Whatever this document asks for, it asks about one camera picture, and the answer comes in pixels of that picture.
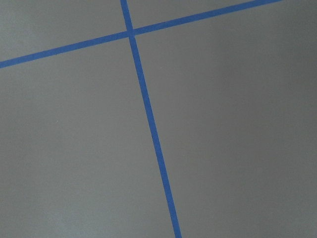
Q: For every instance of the blue tape line crosswise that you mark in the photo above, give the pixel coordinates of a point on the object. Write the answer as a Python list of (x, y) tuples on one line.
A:
[(138, 31)]

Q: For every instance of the blue tape line lengthwise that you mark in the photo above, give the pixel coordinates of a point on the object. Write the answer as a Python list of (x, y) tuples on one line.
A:
[(151, 119)]

